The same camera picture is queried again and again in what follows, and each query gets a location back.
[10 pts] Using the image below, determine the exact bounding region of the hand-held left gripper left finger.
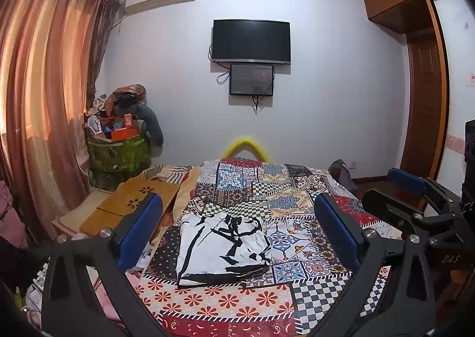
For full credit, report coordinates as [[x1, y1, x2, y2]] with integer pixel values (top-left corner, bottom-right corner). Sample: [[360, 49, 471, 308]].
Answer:
[[41, 192, 175, 337]]

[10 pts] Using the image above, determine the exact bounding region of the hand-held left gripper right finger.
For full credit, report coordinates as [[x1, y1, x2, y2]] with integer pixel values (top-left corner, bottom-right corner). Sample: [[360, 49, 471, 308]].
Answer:
[[313, 192, 437, 337]]

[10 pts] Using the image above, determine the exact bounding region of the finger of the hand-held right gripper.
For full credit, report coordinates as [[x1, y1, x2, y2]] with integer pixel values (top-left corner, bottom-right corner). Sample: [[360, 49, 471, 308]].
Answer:
[[388, 168, 464, 220], [362, 188, 461, 249]]

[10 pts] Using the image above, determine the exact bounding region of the black and white t-shirt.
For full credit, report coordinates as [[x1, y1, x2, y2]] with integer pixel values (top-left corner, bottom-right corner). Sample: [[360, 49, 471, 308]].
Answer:
[[175, 211, 274, 288]]

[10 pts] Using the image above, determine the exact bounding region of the wooden lap tray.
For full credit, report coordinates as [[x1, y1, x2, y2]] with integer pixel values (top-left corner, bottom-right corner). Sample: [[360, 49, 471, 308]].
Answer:
[[80, 178, 179, 238]]

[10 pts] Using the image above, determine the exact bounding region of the blue grey garment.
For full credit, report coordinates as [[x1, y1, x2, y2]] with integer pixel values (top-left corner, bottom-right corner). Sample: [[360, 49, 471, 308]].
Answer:
[[328, 159, 357, 194]]

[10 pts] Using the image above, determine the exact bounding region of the striped pillow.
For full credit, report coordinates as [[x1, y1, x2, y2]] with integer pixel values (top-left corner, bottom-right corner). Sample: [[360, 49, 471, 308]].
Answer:
[[137, 164, 194, 184]]

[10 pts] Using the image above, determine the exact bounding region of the patchwork patterned blanket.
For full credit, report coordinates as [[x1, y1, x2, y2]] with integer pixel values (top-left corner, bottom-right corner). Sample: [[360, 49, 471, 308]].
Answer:
[[135, 157, 395, 337]]

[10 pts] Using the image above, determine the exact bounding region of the brown wooden door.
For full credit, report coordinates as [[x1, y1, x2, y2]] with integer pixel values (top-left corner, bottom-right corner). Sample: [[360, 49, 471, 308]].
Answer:
[[400, 32, 450, 212]]

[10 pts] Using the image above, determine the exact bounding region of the green patterned bag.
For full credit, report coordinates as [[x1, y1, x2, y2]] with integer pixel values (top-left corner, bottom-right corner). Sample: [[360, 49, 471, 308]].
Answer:
[[87, 132, 153, 190]]

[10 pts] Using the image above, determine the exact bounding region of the white wardrobe panel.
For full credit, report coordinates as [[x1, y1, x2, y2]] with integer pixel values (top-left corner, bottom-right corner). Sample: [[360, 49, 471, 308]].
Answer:
[[433, 0, 475, 206]]

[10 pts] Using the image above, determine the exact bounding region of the orange box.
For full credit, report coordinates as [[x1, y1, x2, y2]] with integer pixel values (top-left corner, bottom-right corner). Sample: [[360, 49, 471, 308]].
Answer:
[[110, 127, 140, 141]]

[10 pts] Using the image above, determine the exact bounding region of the grey cloth bundle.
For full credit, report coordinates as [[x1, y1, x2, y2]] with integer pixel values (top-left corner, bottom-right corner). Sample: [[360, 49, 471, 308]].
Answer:
[[134, 103, 164, 147]]

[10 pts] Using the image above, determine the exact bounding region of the yellow curved foam tube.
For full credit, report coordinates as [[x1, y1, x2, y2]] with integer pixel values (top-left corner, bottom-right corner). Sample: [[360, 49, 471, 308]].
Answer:
[[222, 137, 270, 164]]

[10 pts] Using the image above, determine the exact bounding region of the pink cloth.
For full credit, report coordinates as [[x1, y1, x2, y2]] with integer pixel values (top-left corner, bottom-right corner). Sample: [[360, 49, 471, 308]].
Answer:
[[0, 179, 29, 249]]

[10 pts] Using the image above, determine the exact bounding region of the brown cloth bundle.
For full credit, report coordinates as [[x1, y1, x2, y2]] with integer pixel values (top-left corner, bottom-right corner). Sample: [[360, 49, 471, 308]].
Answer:
[[104, 84, 148, 116]]

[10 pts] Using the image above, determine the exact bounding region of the pink orange curtain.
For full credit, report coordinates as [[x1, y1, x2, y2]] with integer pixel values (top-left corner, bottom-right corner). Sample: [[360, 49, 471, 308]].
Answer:
[[0, 0, 112, 249]]

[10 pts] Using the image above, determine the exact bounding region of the brown patterned curtain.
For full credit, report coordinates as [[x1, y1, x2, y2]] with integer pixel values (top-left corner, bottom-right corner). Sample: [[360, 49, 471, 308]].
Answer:
[[86, 0, 122, 109]]

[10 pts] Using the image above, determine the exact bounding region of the black hanging cable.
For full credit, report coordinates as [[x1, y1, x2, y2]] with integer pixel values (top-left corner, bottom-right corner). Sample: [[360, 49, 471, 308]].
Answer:
[[251, 85, 273, 115]]

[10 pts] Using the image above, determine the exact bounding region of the small black wall monitor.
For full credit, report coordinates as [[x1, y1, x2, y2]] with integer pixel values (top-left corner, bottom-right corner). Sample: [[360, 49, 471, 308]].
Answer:
[[229, 63, 275, 97]]

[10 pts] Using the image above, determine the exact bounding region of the black wall television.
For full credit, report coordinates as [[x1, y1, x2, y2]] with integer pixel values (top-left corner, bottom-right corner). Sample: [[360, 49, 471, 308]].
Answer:
[[211, 19, 292, 65]]

